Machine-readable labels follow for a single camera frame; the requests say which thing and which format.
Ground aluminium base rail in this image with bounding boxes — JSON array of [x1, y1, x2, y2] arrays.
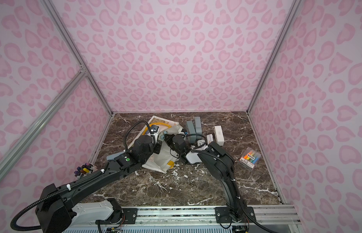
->
[[64, 204, 304, 233]]

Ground coloured items left edge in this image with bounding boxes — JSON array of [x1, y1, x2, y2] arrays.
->
[[74, 163, 95, 179]]

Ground small white digital clock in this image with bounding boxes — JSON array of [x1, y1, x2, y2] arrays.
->
[[197, 139, 205, 147]]

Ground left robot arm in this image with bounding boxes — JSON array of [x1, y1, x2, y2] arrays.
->
[[36, 135, 156, 233]]

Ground left frame aluminium strut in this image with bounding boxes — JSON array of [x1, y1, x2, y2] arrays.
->
[[0, 69, 86, 183]]

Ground white rectangular digital clock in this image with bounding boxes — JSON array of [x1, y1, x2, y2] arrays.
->
[[214, 126, 225, 146]]

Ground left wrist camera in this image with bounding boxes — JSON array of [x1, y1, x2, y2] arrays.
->
[[150, 124, 159, 135]]

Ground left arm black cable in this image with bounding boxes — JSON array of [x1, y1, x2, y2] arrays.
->
[[10, 120, 154, 231]]

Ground green grey curved clock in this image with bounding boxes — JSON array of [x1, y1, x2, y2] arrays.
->
[[186, 120, 197, 144]]

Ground grey blue square clock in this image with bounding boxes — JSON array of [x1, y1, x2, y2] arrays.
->
[[194, 116, 202, 135]]

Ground white canvas bag yellow handles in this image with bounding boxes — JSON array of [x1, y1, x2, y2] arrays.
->
[[142, 116, 183, 174]]

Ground white clock orange key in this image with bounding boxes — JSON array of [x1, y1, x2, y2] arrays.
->
[[206, 134, 214, 144]]

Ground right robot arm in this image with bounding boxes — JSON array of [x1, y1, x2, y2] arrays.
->
[[164, 134, 247, 222]]

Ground clear marker pack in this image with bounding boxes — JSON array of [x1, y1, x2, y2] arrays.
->
[[238, 147, 262, 170]]

